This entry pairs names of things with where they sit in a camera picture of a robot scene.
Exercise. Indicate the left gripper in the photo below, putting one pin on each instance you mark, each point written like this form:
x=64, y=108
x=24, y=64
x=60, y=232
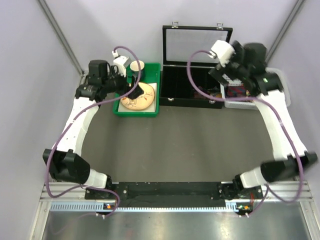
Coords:
x=125, y=85

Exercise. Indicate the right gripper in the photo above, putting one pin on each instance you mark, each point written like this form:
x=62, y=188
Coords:
x=218, y=72

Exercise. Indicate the brown tie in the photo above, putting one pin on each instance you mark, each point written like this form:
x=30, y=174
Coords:
x=215, y=92

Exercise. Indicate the dark red patterned tie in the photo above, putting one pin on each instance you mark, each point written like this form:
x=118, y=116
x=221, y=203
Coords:
x=197, y=95

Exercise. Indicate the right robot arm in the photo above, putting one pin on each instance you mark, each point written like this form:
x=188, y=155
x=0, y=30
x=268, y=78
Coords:
x=247, y=63

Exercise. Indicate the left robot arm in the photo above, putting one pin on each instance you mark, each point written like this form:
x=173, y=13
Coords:
x=64, y=160

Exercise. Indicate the dark green mug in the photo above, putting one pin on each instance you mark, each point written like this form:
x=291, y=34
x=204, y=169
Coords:
x=135, y=67

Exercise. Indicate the bird pattern plate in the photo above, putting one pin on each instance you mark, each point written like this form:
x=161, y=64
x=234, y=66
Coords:
x=147, y=97

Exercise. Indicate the green plastic tray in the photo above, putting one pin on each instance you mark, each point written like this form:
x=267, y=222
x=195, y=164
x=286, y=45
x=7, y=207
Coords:
x=152, y=77

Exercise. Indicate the red navy striped tie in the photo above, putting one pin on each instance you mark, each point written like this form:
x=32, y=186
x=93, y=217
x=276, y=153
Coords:
x=236, y=91

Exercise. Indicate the white plastic basket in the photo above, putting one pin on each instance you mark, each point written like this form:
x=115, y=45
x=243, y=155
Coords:
x=247, y=105

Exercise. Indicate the black glass-lid display box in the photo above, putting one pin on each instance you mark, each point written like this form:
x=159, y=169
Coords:
x=178, y=44

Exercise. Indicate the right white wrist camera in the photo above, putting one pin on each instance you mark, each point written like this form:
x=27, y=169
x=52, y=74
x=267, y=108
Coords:
x=222, y=51

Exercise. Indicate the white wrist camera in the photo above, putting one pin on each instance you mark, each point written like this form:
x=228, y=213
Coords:
x=222, y=51
x=121, y=62

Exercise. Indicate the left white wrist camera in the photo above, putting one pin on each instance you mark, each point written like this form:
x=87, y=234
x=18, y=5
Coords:
x=121, y=62

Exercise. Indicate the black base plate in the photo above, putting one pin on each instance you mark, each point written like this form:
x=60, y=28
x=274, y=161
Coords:
x=212, y=189

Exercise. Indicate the slotted cable duct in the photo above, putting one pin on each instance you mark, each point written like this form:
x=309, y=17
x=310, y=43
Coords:
x=107, y=207

